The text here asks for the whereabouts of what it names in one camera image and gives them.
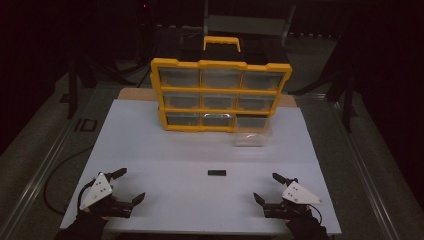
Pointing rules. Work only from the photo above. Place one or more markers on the black metal stand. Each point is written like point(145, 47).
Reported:
point(346, 100)
point(71, 86)

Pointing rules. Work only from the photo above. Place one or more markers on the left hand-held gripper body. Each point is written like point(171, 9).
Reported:
point(99, 190)

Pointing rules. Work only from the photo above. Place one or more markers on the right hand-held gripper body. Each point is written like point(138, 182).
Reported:
point(300, 195)

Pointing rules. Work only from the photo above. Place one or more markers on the small black rectangular block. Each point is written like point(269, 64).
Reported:
point(216, 172)

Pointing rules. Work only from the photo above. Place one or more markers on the grey metal rail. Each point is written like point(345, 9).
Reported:
point(40, 173)
point(366, 166)

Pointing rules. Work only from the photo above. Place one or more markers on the yellow and black drawer organizer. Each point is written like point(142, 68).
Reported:
point(220, 64)

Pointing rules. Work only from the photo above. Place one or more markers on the clear plastic drawer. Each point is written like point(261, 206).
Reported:
point(250, 140)

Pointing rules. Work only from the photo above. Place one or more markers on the person's left hand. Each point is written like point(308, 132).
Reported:
point(93, 220)

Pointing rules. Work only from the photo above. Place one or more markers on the grid of clear drawers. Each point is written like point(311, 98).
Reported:
point(180, 77)

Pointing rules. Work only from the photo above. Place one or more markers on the person's right hand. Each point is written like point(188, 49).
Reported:
point(305, 221)

